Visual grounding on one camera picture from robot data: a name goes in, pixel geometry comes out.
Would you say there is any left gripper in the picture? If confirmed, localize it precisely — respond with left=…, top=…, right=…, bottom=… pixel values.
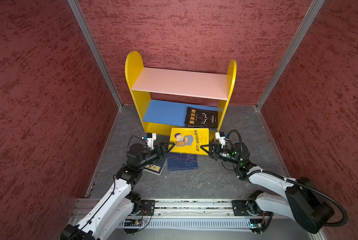
left=138, top=142, right=175, bottom=169

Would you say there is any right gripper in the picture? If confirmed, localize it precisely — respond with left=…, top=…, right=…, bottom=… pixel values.
left=200, top=143, right=241, bottom=166

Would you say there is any yellow cartoon cover book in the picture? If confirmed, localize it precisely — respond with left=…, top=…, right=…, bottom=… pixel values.
left=169, top=128, right=210, bottom=156

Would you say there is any black Murphy's law book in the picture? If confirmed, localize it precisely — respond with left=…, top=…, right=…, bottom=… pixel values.
left=184, top=107, right=219, bottom=131

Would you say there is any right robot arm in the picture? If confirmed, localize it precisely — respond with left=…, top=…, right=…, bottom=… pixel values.
left=200, top=144, right=335, bottom=234

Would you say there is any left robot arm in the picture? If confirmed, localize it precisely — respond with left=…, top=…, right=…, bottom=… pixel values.
left=60, top=143, right=175, bottom=240

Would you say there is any navy book underneath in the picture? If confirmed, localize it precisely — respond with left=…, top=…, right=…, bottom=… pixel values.
left=167, top=153, right=198, bottom=172

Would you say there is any small navy book left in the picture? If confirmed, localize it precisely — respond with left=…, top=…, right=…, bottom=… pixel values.
left=143, top=160, right=166, bottom=175

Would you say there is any yellow pink blue bookshelf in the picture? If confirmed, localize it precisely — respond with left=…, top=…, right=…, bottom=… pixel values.
left=125, top=51, right=237, bottom=137

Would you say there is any left circuit board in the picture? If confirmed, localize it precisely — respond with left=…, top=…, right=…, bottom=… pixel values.
left=123, top=219, right=146, bottom=228

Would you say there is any circuit board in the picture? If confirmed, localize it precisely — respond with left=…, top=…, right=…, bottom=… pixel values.
left=249, top=219, right=266, bottom=230
left=123, top=219, right=146, bottom=228

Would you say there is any right circuit board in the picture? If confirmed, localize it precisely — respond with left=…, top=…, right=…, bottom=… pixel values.
left=249, top=219, right=266, bottom=230

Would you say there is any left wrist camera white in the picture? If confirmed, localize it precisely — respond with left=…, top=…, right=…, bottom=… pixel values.
left=144, top=133, right=157, bottom=150

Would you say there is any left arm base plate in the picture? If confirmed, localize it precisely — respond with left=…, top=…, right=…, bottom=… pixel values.
left=130, top=200, right=156, bottom=216

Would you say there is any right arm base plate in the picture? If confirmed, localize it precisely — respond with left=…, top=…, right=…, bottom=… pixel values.
left=232, top=200, right=271, bottom=217

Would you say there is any aluminium mounting rail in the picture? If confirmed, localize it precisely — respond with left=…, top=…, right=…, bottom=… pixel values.
left=72, top=197, right=316, bottom=218

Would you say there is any black corrugated cable hose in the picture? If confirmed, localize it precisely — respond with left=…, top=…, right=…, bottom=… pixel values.
left=225, top=129, right=349, bottom=228

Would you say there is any left aluminium corner post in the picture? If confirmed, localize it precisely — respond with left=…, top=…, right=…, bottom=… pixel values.
left=67, top=0, right=123, bottom=110

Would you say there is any aluminium corner post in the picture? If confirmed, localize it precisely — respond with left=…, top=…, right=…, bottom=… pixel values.
left=256, top=0, right=325, bottom=112
left=67, top=0, right=123, bottom=110

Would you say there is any right aluminium corner post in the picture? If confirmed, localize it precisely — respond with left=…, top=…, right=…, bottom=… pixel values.
left=256, top=0, right=325, bottom=112

